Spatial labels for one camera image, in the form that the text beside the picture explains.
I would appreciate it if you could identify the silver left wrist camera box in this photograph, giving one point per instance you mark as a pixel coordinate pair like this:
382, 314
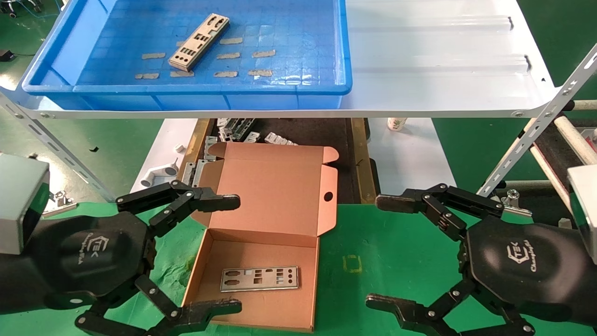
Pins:
18, 200

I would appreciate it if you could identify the white pipe fitting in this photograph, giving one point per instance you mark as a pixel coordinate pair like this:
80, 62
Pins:
161, 173

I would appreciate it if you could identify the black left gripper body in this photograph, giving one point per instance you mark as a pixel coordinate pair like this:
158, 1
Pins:
84, 252

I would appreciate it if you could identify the brown cardboard box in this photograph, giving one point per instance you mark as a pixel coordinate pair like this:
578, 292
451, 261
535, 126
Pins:
289, 177

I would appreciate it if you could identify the white paper cup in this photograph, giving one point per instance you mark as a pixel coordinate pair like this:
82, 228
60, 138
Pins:
396, 124

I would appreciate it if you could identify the white plastic tube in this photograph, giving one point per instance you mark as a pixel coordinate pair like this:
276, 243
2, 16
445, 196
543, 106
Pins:
576, 137
550, 175
585, 105

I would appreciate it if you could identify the black chair wheel base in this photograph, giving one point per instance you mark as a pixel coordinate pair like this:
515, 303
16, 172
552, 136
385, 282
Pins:
18, 7

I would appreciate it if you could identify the black power adapter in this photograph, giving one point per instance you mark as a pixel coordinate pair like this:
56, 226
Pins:
5, 55

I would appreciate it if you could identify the blue plastic tray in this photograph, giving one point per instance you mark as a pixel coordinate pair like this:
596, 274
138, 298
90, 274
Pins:
303, 28

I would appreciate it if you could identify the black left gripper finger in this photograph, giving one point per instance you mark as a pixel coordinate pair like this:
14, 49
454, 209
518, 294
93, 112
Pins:
210, 202
205, 311

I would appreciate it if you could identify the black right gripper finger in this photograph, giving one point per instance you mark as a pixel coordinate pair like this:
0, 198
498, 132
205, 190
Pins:
401, 201
401, 311

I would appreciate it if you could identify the tan tape strip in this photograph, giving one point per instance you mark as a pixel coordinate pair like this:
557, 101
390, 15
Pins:
182, 73
231, 40
153, 56
260, 73
225, 73
263, 53
228, 55
150, 75

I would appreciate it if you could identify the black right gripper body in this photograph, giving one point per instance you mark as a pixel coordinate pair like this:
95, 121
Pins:
527, 266

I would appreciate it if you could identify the white metal shelf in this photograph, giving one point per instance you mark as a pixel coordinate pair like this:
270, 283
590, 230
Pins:
419, 56

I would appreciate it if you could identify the white slotted angle strut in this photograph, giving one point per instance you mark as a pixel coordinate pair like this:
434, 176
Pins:
536, 123
56, 145

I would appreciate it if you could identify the silver binder clip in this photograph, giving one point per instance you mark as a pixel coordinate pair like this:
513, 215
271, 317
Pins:
513, 205
63, 203

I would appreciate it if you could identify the green cloth mat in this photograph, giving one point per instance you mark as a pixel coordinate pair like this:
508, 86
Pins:
354, 233

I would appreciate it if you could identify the metal io shield plate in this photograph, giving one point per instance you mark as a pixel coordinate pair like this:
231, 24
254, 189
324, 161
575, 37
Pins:
261, 288
179, 63

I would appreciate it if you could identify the silver metal bracket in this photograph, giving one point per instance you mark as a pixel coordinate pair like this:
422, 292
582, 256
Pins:
277, 139
252, 137
191, 172
210, 147
233, 128

